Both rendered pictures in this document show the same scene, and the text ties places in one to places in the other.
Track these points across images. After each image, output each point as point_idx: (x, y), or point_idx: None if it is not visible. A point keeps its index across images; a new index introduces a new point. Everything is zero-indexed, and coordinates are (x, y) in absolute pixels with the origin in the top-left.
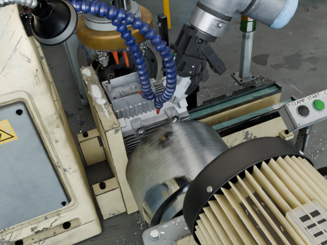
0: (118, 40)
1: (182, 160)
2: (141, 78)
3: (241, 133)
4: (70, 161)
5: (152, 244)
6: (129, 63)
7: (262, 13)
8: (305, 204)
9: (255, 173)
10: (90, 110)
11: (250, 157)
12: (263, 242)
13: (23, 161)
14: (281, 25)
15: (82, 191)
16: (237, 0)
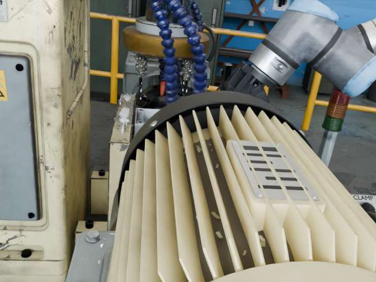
0: (159, 43)
1: None
2: (167, 84)
3: None
4: (56, 159)
5: (83, 245)
6: None
7: (335, 68)
8: (262, 141)
9: (220, 118)
10: None
11: (221, 98)
12: (182, 175)
13: (3, 132)
14: (357, 89)
15: (58, 210)
16: (306, 43)
